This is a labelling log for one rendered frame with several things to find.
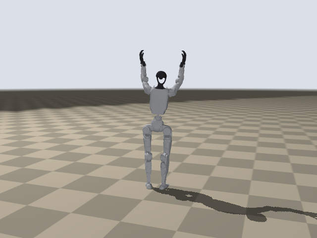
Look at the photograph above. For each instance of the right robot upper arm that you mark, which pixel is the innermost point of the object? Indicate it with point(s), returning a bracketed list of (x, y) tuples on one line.
[(172, 91)]

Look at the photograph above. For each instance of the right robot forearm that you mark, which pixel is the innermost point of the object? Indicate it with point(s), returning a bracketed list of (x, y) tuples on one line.
[(181, 74)]

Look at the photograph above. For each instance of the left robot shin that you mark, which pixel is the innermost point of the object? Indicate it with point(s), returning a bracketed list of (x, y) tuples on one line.
[(148, 168)]

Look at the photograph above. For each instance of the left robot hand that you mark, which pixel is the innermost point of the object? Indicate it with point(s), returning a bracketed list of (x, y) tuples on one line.
[(141, 58)]

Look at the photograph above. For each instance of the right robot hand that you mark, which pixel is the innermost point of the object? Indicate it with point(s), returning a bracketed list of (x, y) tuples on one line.
[(183, 60)]

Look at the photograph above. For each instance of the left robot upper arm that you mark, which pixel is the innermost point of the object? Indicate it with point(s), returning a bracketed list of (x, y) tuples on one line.
[(146, 86)]

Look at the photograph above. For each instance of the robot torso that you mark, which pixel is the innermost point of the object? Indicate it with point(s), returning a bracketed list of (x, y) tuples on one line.
[(158, 105)]

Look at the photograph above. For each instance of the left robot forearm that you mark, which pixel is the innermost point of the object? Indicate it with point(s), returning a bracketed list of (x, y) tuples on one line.
[(143, 72)]

